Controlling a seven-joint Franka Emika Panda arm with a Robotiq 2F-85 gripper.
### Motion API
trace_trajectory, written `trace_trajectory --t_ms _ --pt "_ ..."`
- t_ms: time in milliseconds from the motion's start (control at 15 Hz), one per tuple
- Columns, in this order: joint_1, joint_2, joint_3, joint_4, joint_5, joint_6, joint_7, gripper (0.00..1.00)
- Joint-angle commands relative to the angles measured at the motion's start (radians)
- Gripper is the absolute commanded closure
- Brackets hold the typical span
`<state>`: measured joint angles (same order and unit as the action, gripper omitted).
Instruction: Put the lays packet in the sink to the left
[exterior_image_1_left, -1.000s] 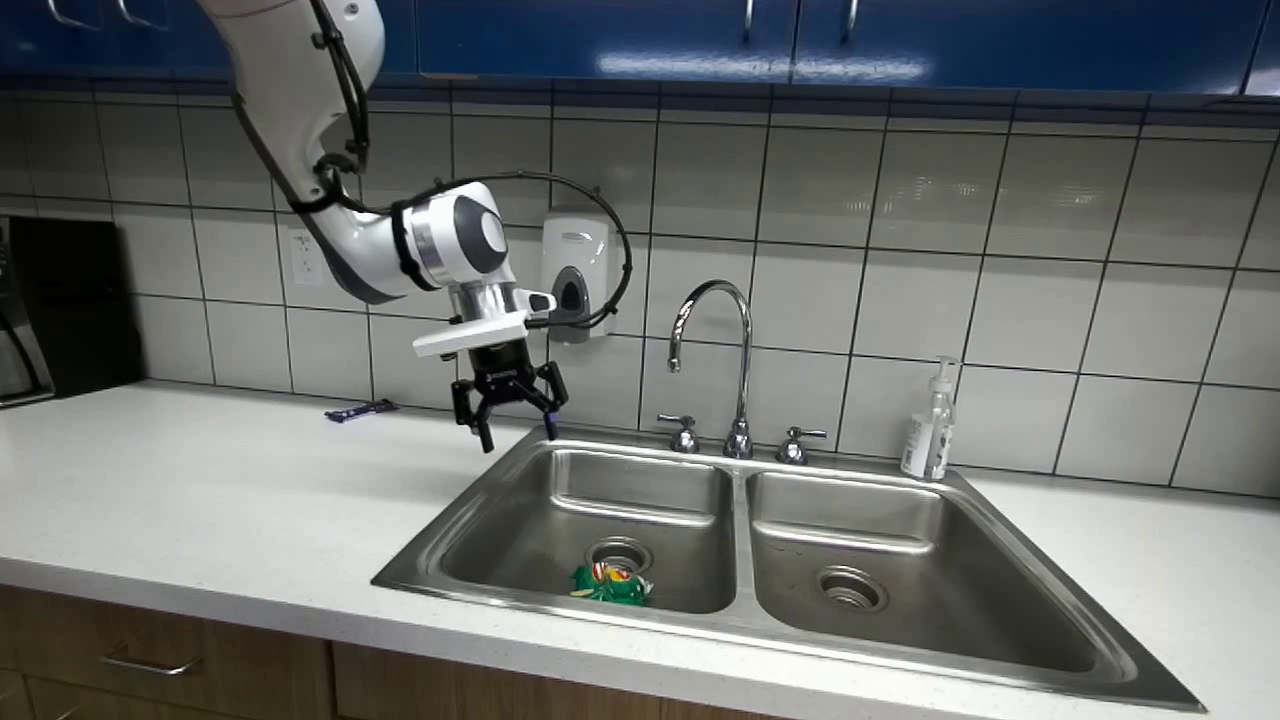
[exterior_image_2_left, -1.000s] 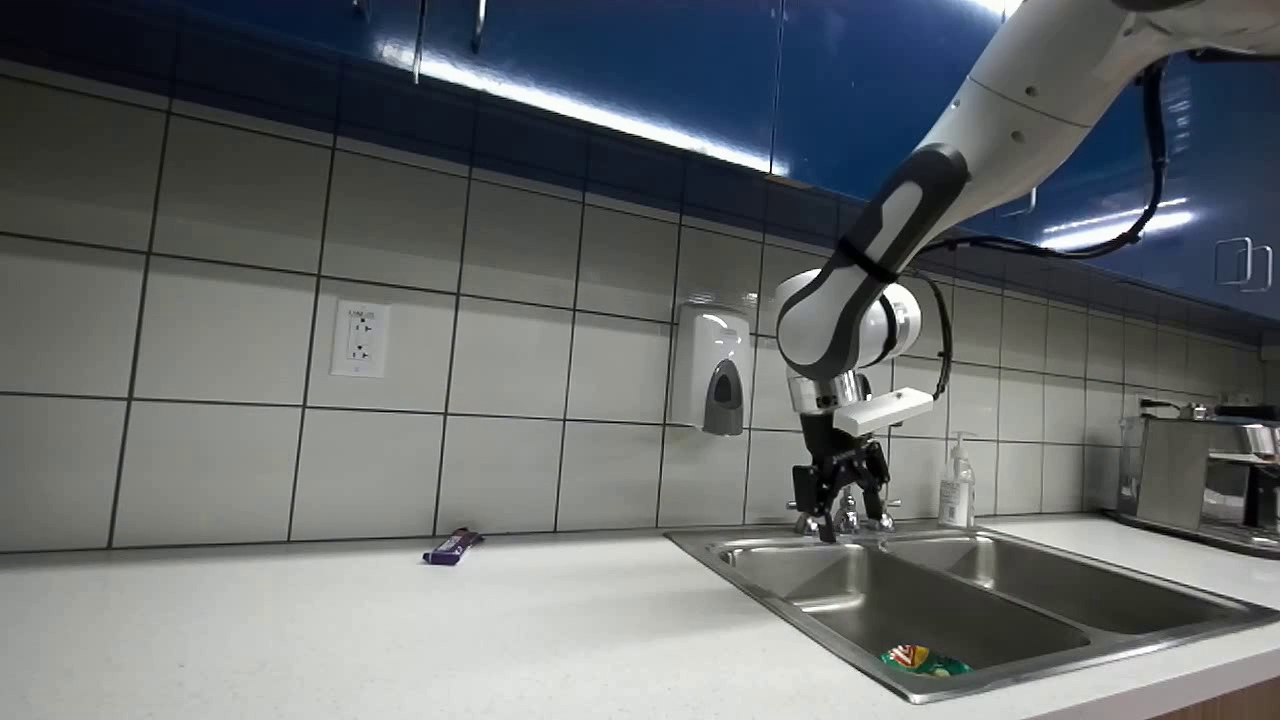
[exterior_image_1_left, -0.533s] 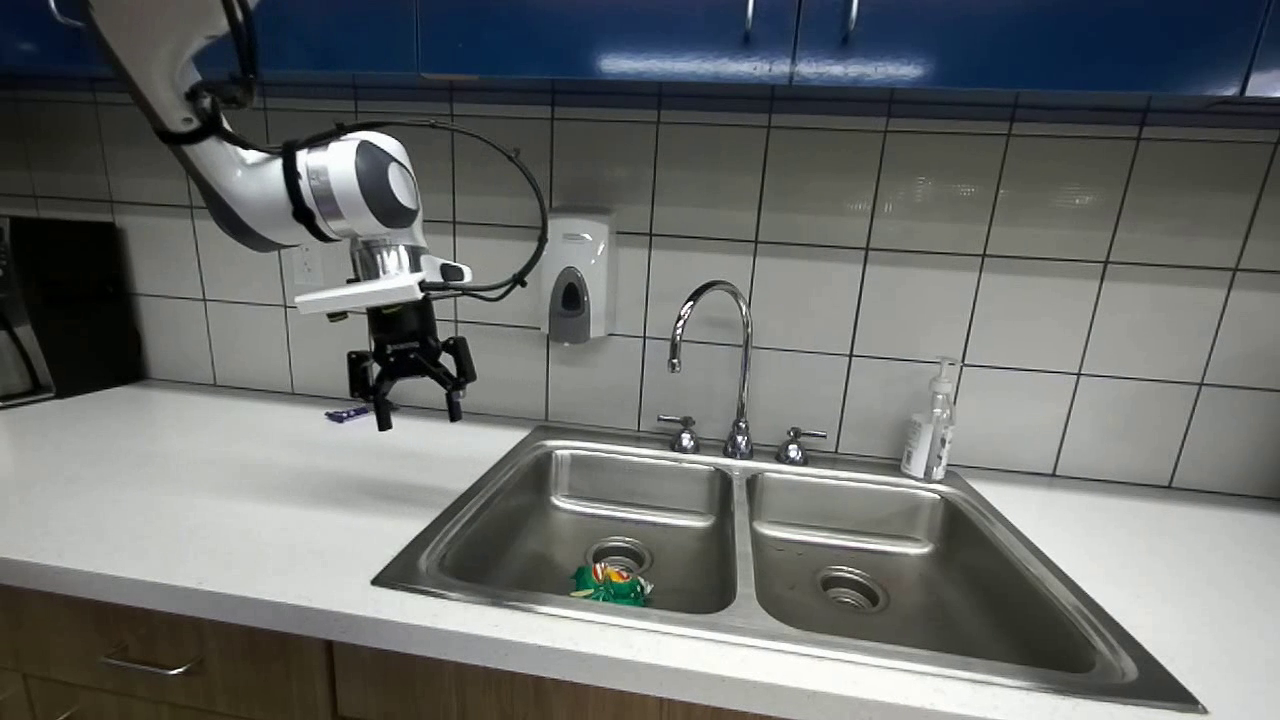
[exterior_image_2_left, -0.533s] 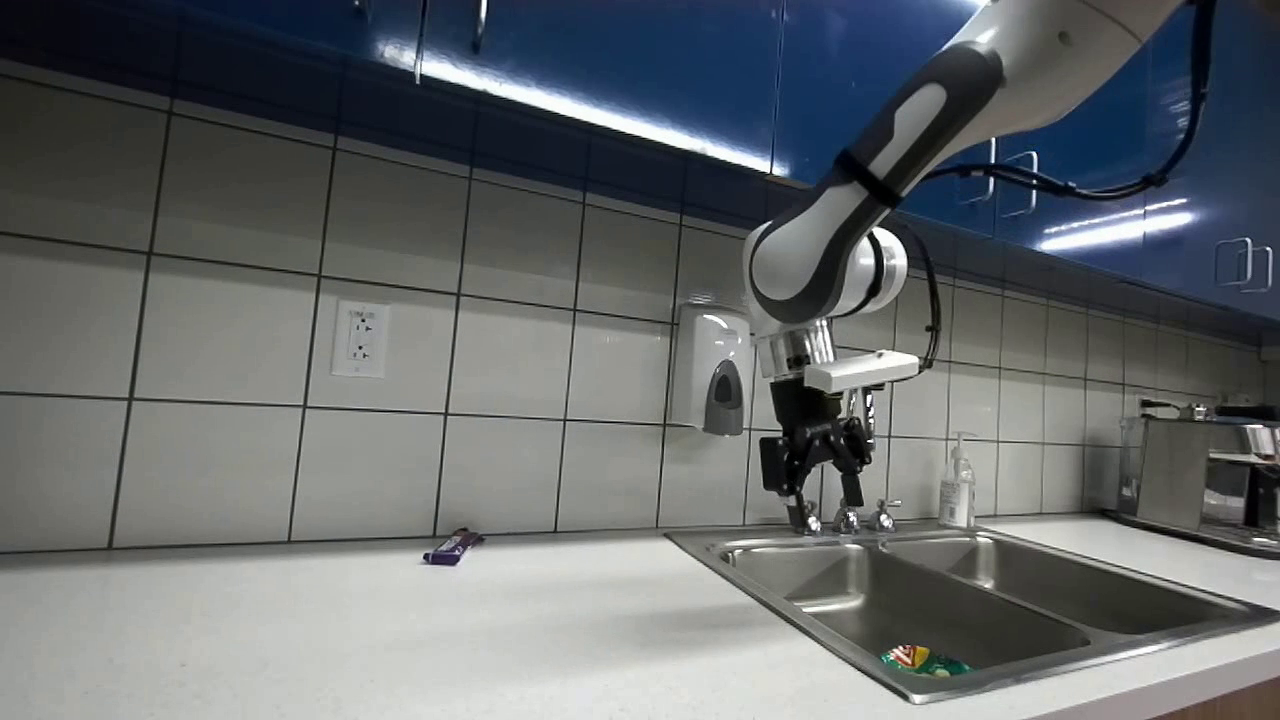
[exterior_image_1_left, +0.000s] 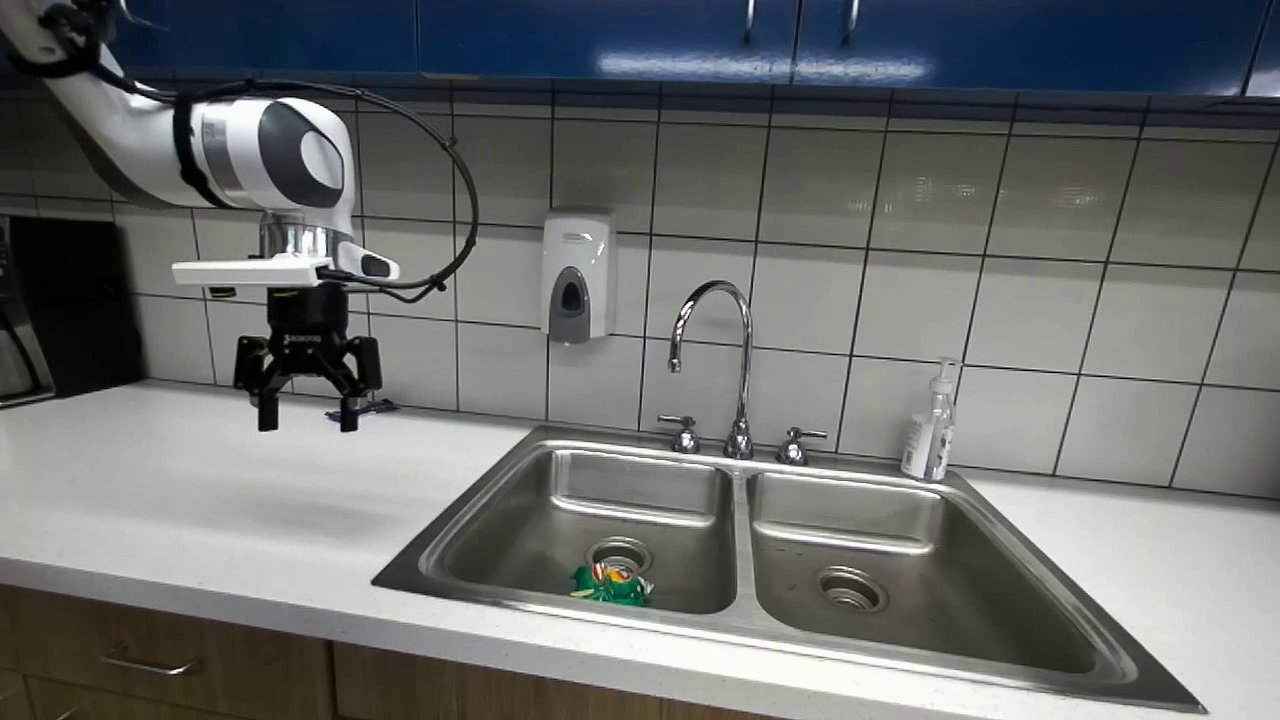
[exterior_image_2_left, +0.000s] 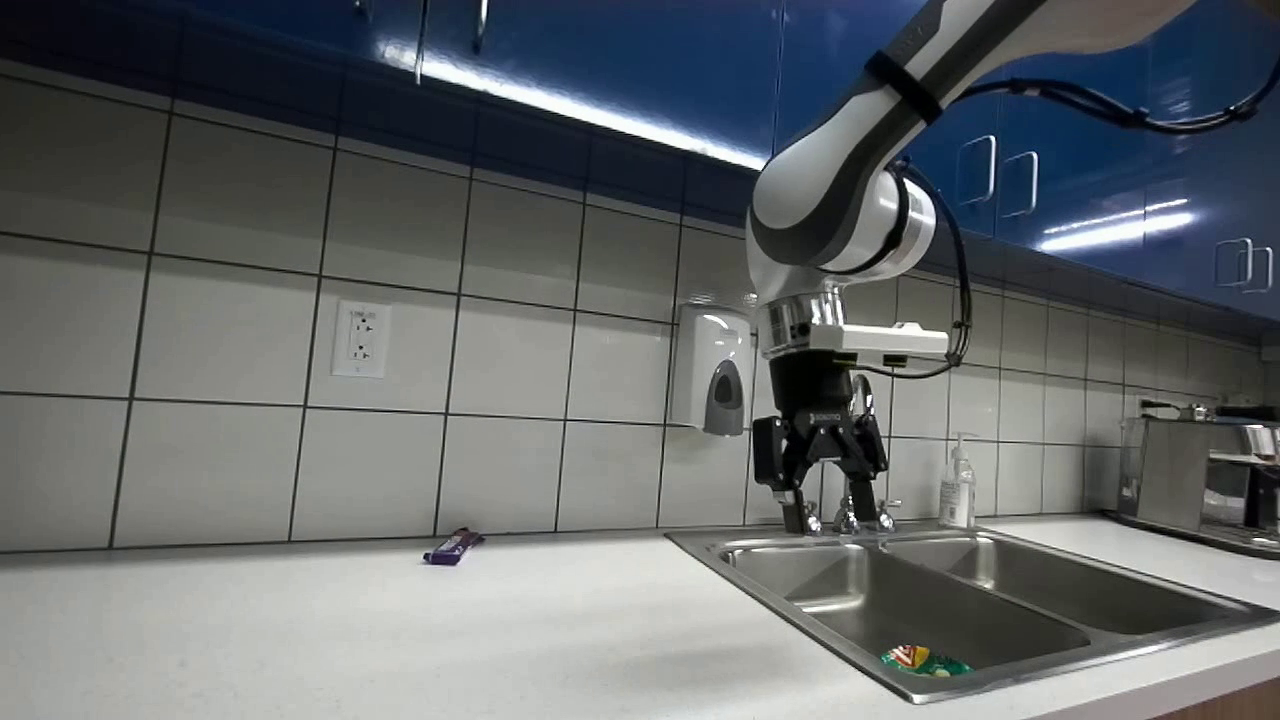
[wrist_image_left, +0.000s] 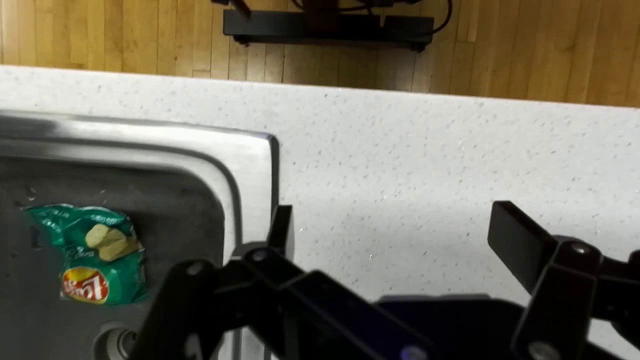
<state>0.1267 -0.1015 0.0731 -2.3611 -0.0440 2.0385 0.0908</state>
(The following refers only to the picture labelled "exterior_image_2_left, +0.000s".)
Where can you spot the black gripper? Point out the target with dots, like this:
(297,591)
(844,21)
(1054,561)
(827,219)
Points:
(817,403)

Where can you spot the green Lays chips packet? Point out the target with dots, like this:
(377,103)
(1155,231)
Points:
(921,660)

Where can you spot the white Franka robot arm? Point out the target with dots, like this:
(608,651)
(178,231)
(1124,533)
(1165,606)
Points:
(827,187)

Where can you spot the stainless steel double sink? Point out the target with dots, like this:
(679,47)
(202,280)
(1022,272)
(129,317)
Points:
(984,606)

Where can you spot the stainless steel coffee machine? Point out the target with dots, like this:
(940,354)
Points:
(1181,475)

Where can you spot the small purple wrapper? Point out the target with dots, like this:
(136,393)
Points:
(453,547)

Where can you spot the brown wooden cabinet front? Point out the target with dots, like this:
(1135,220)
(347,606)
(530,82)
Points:
(1241,705)

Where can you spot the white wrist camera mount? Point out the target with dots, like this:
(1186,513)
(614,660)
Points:
(900,345)

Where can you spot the white wall soap dispenser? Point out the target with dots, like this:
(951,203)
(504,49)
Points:
(706,365)

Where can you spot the white wall power outlet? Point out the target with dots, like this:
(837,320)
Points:
(361,338)

